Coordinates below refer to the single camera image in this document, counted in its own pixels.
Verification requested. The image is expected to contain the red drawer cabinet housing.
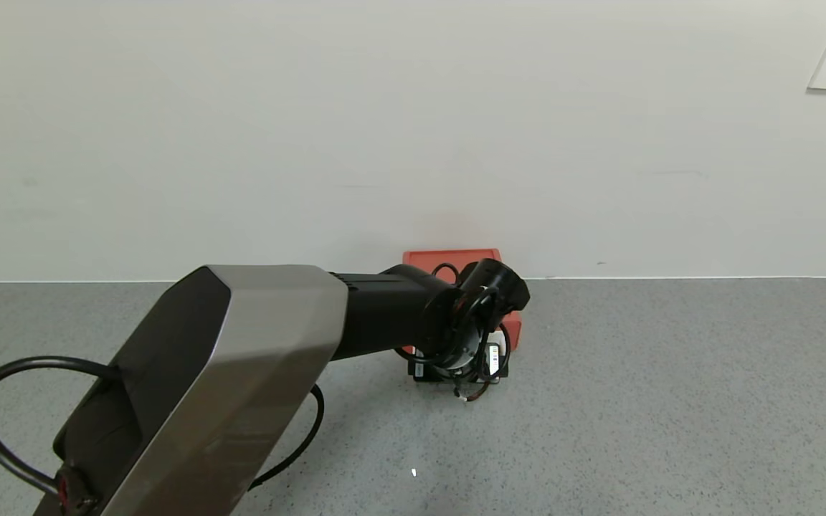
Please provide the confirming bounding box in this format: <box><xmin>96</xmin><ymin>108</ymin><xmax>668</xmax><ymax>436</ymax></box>
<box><xmin>402</xmin><ymin>249</ymin><xmax>523</xmax><ymax>353</ymax></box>

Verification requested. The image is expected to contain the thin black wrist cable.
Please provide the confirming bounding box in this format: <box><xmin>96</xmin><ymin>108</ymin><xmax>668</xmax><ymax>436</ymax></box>
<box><xmin>393</xmin><ymin>262</ymin><xmax>511</xmax><ymax>403</ymax></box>

